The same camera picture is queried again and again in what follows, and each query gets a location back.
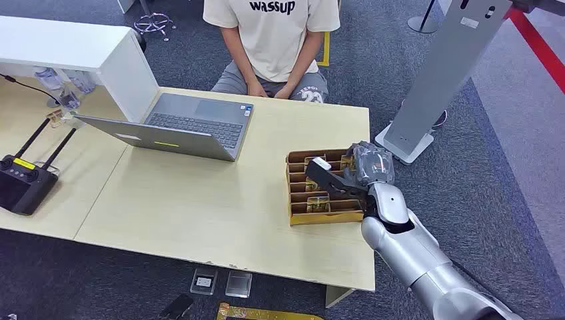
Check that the clear water bottle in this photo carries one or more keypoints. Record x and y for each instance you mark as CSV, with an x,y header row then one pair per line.
x,y
81,81
47,77

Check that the grey open laptop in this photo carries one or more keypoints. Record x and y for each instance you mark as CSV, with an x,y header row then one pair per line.
x,y
194,123

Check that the black phone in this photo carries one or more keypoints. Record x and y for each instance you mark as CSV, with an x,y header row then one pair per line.
x,y
176,306

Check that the person's left hand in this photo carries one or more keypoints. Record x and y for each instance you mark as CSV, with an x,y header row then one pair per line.
x,y
284,92

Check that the person's right forearm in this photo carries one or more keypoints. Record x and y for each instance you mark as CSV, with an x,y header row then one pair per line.
x,y
245,66

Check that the white desk shelf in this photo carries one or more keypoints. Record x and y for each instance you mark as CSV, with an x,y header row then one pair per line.
x,y
119,66

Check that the clear floor socket cover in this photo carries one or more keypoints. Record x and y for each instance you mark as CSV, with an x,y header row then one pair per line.
x,y
204,281
238,284

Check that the gold tape strip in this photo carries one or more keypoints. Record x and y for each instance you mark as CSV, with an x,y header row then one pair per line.
x,y
260,314

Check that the chrome chair base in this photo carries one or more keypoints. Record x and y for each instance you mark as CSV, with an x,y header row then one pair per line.
x,y
152,22

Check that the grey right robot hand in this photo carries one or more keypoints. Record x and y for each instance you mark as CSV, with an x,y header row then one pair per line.
x,y
373,165

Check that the black remote controller with antennas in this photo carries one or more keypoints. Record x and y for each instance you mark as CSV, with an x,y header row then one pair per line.
x,y
22,185

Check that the person's hand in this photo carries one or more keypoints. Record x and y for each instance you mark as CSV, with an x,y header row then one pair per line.
x,y
257,90
284,92

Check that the grey kiosk stand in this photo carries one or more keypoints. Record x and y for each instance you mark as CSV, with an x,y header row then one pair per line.
x,y
446,66

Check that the person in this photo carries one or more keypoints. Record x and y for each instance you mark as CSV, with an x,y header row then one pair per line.
x,y
271,35

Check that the cardboard card organizer box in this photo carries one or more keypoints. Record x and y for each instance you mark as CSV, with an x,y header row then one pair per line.
x,y
300,207

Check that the person's right hand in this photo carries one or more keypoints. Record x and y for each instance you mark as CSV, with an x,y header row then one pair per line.
x,y
257,90

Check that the grey stanchion post base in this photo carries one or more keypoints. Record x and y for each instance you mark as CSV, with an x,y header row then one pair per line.
x,y
421,23

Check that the clear plastic holder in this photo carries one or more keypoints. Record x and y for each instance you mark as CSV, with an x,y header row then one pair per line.
x,y
69,100

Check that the person's left forearm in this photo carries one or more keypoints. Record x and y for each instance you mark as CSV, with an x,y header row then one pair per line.
x,y
302,66

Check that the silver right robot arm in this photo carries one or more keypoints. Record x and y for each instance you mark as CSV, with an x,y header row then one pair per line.
x,y
410,252

